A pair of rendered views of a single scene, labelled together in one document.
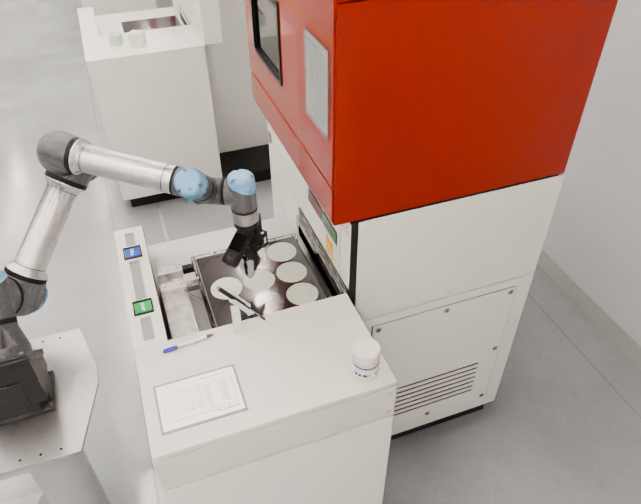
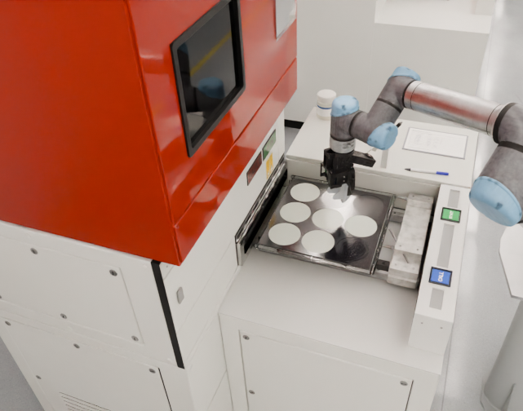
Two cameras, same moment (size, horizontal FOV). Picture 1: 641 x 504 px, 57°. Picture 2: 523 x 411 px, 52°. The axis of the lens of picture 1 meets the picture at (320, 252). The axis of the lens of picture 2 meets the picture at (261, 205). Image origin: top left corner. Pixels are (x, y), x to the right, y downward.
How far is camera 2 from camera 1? 262 cm
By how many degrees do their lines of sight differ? 90
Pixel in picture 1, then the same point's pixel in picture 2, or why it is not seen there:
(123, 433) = not seen: outside the picture
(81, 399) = (516, 232)
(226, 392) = (416, 137)
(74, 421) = not seen: outside the picture
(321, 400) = not seen: hidden behind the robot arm
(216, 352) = (409, 160)
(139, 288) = (447, 236)
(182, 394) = (445, 147)
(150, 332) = (451, 196)
